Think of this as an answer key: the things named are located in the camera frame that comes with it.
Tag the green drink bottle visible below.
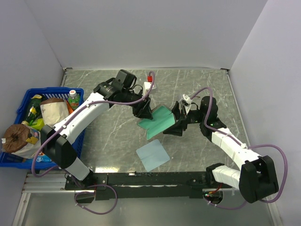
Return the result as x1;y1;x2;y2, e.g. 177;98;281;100
68;90;80;110

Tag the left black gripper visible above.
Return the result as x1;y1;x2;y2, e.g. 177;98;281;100
121;89;153;120

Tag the blue chips bag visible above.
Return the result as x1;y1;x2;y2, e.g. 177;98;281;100
33;152;61;165

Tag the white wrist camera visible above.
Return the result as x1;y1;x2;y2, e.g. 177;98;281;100
143;75;157;96
179;94;192;114

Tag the grey felt glasses case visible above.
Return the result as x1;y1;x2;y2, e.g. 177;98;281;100
137;105;176;140

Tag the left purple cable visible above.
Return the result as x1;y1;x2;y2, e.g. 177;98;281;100
31;70;156;177

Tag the brown paper bag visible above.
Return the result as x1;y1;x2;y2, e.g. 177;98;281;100
40;97;69;127

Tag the blue plastic basket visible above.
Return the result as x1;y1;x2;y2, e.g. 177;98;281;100
0;87;85;170

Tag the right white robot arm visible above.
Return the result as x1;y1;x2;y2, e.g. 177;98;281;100
163;95;279;203

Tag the green glass bottle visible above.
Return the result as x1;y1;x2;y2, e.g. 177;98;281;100
21;94;47;126

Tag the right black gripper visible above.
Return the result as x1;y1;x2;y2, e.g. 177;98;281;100
161;101;206;137

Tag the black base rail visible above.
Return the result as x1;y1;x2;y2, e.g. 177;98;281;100
65;171;220;201

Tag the light blue cleaning cloth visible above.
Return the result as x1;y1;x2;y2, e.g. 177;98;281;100
136;139;170;172

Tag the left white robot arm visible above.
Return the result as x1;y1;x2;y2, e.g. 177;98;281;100
40;69;155;189

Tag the brown round bread bag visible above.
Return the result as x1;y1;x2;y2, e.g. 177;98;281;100
1;124;41;159

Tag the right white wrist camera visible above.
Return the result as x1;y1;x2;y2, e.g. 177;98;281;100
179;94;192;114

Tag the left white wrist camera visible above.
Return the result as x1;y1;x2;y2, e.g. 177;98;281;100
143;75;157;96

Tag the aluminium frame rail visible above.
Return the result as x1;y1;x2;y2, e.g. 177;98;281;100
22;173;68;194

